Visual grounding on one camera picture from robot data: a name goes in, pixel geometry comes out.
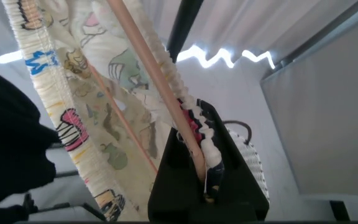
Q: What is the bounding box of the pink clothes hanger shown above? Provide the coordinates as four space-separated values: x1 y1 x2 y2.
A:
87 0 208 184

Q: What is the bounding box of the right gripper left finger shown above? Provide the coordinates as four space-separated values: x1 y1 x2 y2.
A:
147 124 205 223

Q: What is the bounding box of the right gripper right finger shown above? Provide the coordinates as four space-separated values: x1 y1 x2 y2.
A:
196 98 270 223

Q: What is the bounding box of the white laundry basket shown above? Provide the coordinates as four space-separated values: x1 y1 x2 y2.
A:
222 120 272 205

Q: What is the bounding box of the cream printed garment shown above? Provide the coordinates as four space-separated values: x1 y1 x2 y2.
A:
1 0 226 222

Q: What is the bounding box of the black garment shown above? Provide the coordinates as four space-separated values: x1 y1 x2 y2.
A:
0 63 62 222

